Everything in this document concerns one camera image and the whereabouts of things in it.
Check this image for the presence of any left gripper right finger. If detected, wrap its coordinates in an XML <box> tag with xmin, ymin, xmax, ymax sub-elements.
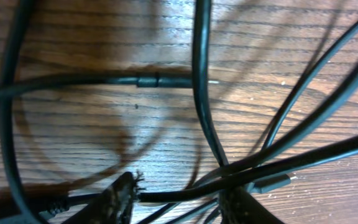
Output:
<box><xmin>219</xmin><ymin>187</ymin><xmax>283</xmax><ymax>224</ymax></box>

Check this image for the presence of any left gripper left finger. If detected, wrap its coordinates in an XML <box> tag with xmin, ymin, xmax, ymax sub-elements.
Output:
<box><xmin>63</xmin><ymin>171</ymin><xmax>144</xmax><ymax>224</ymax></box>

